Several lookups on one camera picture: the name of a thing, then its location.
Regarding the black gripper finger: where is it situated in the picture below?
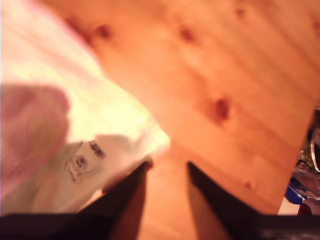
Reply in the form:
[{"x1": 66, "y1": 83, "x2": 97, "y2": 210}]
[
  {"x1": 187, "y1": 161, "x2": 263, "y2": 240},
  {"x1": 79, "y1": 161, "x2": 154, "y2": 240}
]

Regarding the cream pink striped tea towel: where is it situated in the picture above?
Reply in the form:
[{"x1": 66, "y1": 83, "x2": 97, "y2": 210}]
[{"x1": 0, "y1": 0, "x2": 172, "y2": 216}]

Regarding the blue plastic item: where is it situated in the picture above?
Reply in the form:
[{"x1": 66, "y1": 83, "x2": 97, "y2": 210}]
[{"x1": 286, "y1": 177, "x2": 305, "y2": 205}]

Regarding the shiny metal pot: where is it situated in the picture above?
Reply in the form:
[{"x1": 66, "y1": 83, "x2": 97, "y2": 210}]
[{"x1": 298, "y1": 106, "x2": 320, "y2": 175}]

